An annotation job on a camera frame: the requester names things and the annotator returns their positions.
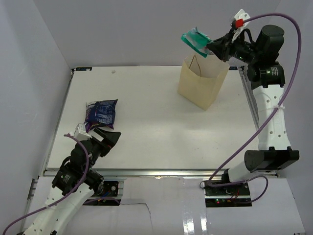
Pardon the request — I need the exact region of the teal Fox's candy bag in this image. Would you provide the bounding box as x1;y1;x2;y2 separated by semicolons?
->
181;27;213;58

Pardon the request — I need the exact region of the aluminium table front rail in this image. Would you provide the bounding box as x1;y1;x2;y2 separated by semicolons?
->
43;169;277;177

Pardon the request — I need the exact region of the dark blue snack bag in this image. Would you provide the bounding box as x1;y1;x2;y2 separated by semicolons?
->
84;99;118;132

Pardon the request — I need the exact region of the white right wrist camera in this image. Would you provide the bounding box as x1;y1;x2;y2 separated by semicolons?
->
232;9;250;42

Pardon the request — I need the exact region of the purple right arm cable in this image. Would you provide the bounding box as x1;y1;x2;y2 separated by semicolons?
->
207;12;302;203

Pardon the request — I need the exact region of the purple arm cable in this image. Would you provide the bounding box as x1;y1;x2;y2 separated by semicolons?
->
1;133;121;235
207;12;302;203

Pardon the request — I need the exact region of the beige paper bag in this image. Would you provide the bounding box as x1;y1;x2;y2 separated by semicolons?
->
178;54;230;111

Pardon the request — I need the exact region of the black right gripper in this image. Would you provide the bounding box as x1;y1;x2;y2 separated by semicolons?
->
207;28;261;65

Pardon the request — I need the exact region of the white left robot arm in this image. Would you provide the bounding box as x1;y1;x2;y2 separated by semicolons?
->
22;124;121;235

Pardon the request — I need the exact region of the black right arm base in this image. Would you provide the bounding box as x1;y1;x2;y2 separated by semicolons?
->
200;181;252;208

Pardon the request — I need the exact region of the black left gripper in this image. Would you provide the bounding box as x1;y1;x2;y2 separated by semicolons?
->
84;126;121;172

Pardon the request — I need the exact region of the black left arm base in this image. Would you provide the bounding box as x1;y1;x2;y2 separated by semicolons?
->
84;179;121;206

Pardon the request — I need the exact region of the blue label sticker left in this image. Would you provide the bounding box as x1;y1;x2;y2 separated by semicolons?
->
75;67;92;71

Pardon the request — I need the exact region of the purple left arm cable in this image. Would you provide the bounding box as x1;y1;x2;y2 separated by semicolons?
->
1;133;121;235

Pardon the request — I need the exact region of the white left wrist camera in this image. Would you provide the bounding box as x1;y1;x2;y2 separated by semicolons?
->
69;123;92;141

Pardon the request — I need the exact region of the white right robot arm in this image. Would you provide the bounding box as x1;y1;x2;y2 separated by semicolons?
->
207;25;300;195

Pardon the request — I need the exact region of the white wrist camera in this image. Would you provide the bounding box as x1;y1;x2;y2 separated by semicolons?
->
232;9;250;42
69;123;92;141

